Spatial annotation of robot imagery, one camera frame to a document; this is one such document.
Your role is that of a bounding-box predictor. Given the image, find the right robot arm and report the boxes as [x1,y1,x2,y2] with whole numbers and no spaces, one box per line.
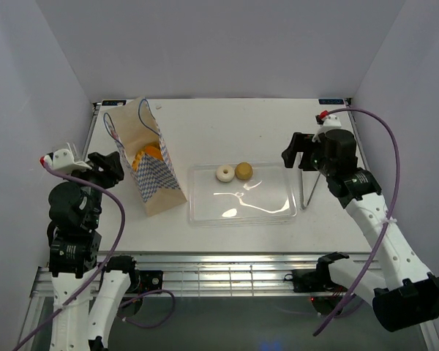
[282,129,439,332]

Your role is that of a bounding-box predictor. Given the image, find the metal serving tongs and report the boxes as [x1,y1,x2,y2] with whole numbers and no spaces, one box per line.
[298,169,321,211]

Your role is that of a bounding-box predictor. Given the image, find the purple cable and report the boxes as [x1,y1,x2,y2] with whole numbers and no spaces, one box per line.
[12,164,176,351]
[277,107,402,337]

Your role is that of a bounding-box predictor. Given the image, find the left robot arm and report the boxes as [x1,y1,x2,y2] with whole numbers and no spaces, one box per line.
[42,150,140,350]

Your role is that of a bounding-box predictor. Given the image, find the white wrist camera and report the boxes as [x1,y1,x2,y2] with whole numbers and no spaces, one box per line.
[40,143,91,174]
[312,110,342,143]

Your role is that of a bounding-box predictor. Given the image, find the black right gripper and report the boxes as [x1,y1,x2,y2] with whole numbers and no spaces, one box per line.
[281,132,334,177]

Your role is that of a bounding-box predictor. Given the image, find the paper bread bag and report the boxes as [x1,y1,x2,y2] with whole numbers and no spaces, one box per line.
[102,97,187,216]

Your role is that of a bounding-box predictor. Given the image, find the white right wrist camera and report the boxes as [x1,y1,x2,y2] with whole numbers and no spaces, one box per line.
[312,110,342,143]

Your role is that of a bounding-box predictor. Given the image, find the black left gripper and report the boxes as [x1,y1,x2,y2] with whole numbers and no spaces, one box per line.
[62,149,124,227]

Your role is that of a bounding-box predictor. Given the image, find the black label sticker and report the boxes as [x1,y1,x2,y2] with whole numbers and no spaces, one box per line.
[318,99,345,105]
[101,99,127,107]

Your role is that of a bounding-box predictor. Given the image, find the right black label sticker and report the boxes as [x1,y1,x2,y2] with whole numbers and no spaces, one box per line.
[318,99,345,105]

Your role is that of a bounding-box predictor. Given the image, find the left black label sticker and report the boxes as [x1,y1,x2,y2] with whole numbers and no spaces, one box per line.
[101,99,127,107]

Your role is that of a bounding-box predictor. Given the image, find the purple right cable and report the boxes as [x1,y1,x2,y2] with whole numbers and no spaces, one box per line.
[277,107,402,337]

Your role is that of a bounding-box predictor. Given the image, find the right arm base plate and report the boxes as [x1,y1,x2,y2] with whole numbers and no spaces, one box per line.
[283,269,348,293]

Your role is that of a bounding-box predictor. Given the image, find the small white donut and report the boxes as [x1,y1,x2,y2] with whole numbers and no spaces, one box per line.
[216,165,235,183]

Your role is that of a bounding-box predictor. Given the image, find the clear plastic tray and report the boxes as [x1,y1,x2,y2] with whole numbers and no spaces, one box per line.
[187,162,297,227]

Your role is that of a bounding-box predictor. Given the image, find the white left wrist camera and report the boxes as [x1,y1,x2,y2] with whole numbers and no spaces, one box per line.
[40,143,91,174]

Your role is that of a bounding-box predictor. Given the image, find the aluminium frame rail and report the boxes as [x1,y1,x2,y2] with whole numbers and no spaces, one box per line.
[31,98,425,299]

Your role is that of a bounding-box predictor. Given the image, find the round tan bun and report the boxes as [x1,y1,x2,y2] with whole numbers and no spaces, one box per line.
[235,162,253,181]

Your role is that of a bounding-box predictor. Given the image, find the orange oval bread roll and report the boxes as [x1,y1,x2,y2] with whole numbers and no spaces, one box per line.
[132,142,163,171]

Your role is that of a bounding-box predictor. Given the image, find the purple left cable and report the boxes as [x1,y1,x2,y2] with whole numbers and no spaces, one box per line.
[12,164,176,351]

